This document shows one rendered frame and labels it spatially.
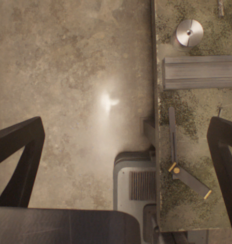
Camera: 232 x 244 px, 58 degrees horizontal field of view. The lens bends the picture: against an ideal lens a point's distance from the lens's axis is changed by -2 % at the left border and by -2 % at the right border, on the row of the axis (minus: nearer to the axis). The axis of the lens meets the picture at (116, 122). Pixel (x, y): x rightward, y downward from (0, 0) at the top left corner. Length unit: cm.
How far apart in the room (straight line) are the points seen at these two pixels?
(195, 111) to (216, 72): 9
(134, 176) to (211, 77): 78
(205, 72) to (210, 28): 10
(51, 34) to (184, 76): 113
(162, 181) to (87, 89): 96
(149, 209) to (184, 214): 65
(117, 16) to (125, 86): 43
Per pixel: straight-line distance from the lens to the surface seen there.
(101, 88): 133
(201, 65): 46
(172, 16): 49
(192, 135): 47
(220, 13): 51
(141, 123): 133
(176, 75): 43
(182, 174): 47
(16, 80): 148
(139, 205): 119
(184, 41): 43
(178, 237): 103
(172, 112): 45
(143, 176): 113
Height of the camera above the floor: 132
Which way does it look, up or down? 85 degrees down
